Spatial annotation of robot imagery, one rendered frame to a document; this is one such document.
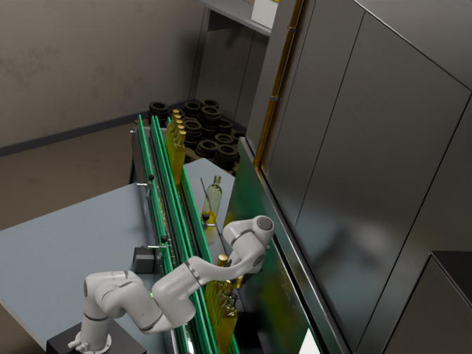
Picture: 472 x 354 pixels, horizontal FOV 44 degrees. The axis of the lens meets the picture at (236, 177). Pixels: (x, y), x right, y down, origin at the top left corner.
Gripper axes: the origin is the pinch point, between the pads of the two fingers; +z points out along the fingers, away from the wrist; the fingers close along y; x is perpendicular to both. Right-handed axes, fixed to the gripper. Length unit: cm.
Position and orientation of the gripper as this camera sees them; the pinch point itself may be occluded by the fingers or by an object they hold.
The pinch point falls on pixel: (238, 277)
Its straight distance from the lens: 194.0
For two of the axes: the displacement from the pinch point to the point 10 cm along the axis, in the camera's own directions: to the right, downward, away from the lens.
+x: 1.5, 7.3, -6.6
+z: -2.6, 6.7, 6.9
